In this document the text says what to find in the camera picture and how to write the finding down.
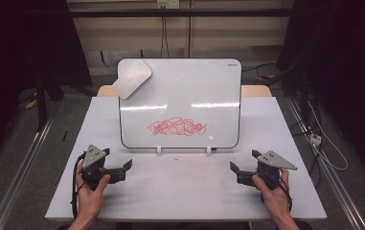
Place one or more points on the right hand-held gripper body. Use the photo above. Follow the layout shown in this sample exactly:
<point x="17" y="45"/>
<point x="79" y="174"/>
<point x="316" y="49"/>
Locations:
<point x="274" y="159"/>

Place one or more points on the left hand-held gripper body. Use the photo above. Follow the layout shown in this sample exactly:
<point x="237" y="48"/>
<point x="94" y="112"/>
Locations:
<point x="93" y="156"/>

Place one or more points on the white whiteboard eraser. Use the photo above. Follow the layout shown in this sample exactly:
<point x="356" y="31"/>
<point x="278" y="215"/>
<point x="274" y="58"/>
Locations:
<point x="132" y="79"/>

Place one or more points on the black-framed whiteboard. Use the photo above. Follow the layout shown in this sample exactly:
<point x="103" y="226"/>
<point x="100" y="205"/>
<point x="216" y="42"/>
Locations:
<point x="183" y="92"/>

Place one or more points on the person's right hand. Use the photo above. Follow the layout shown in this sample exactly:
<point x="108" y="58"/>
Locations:
<point x="274" y="199"/>

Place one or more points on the person's left hand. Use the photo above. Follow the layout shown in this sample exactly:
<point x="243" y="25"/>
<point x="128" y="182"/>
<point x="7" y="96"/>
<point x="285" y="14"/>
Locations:
<point x="89" y="199"/>

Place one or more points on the white whiteboard foot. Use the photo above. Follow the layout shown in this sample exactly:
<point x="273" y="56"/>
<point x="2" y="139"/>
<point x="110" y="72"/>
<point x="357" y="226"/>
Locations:
<point x="159" y="150"/>
<point x="209" y="150"/>

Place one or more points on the black pen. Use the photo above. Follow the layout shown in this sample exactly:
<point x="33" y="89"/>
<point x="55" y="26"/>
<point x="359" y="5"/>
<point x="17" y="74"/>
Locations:
<point x="64" y="135"/>

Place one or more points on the white power strip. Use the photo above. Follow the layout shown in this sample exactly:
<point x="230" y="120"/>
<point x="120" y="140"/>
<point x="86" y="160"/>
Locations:
<point x="315" y="139"/>

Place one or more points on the light wooden table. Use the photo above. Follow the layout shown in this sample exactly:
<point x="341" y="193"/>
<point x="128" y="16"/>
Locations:
<point x="255" y="91"/>

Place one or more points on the black metal stand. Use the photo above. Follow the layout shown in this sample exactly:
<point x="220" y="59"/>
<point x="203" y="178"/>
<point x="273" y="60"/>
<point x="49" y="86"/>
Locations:
<point x="41" y="102"/>

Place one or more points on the dark curtain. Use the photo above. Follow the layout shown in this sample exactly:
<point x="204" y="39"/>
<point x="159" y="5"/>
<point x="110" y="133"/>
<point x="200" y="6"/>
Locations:
<point x="346" y="64"/>
<point x="23" y="41"/>

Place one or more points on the thin yellow vertical pipe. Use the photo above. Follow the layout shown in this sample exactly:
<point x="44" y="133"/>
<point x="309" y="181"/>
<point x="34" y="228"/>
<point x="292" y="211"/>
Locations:
<point x="189" y="28"/>

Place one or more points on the black horizontal bar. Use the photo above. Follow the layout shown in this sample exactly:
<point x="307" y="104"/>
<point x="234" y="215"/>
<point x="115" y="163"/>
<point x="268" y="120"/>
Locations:
<point x="177" y="12"/>

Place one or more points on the aluminium floor rail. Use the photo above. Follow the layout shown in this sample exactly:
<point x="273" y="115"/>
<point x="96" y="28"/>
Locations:
<point x="330" y="172"/>
<point x="20" y="172"/>

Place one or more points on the white wall socket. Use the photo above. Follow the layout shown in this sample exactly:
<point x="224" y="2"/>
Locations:
<point x="168" y="3"/>

